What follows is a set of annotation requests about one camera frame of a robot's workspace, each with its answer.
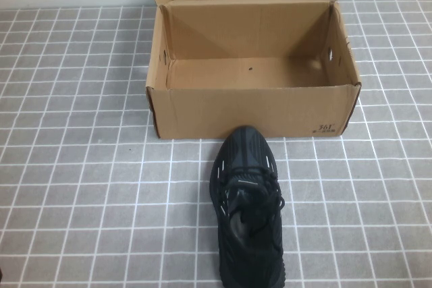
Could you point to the black sneaker shoe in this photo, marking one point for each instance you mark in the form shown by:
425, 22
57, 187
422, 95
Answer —
243, 153

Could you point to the brown cardboard shoe box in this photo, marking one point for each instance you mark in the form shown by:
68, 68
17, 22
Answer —
253, 109

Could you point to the grey white-grid tablecloth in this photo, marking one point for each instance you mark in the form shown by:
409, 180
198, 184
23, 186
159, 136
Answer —
84, 183

